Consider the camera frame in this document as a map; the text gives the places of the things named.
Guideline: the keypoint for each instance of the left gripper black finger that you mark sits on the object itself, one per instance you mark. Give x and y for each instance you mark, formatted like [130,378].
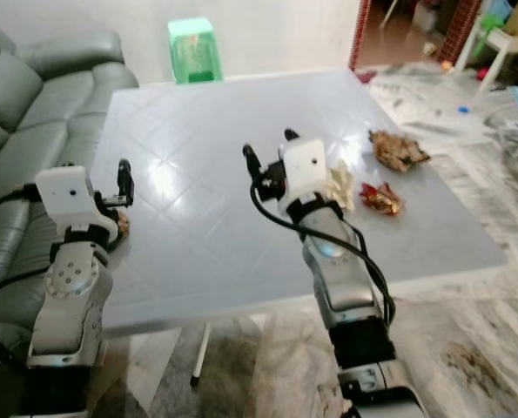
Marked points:
[125,178]

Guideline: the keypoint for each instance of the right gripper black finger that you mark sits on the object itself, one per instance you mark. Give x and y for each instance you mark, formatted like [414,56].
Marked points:
[253,165]
[291,135]

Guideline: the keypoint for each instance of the cream paper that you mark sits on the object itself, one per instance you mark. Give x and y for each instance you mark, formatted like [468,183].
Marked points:
[341,185]

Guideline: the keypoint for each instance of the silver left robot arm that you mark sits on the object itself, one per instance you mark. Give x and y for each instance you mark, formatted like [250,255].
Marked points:
[71,279]

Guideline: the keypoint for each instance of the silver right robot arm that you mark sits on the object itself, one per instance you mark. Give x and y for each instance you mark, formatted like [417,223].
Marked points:
[346,279]

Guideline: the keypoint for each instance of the brown crumpled paper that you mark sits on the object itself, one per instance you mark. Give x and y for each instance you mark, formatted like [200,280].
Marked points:
[398,150]

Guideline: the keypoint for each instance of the red crumpled wrapper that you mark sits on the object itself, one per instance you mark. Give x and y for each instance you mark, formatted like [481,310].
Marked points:
[381,198]

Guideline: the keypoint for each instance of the dark grey leather sofa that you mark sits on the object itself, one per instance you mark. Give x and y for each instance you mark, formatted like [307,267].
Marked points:
[32,113]

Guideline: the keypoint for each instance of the red brick pillar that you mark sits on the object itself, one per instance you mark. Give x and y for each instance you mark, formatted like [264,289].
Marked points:
[460,26]
[361,30]

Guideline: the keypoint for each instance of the green plastic stool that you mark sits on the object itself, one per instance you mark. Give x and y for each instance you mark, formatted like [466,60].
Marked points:
[195,52]

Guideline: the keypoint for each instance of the blue bottle cap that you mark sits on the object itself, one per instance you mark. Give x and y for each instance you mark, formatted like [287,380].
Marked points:
[463,110]

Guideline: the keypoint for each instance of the small white plastic table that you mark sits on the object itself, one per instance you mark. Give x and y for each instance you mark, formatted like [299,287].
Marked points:
[498,48]

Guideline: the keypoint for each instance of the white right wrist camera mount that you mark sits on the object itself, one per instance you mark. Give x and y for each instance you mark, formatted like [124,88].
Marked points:
[304,170]

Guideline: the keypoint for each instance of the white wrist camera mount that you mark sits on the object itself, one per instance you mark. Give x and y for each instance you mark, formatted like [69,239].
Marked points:
[69,198]
[304,170]

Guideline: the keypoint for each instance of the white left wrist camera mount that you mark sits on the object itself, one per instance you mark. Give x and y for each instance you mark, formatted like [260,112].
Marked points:
[69,198]

